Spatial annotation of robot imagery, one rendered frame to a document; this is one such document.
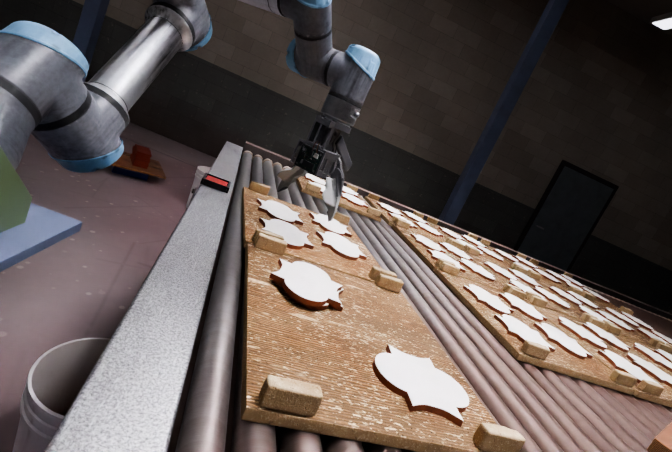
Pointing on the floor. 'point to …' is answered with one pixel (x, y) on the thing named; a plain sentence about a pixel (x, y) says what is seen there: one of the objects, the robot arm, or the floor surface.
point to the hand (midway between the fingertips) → (304, 206)
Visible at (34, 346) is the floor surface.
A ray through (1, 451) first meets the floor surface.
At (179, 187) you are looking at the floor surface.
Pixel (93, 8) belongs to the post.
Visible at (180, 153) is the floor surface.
